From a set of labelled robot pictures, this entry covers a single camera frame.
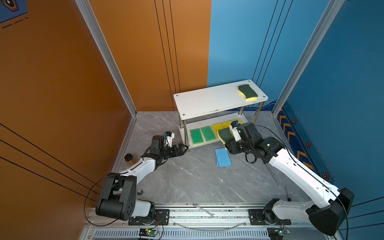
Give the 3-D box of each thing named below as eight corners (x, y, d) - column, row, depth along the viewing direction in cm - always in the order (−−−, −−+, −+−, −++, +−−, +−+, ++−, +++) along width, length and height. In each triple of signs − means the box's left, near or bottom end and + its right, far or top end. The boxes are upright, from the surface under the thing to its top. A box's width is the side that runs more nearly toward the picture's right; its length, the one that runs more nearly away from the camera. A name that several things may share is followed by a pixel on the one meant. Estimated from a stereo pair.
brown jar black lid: (131, 169, 93) (125, 161, 85) (129, 163, 95) (123, 155, 87) (138, 166, 94) (132, 158, 86) (136, 160, 97) (130, 152, 88)
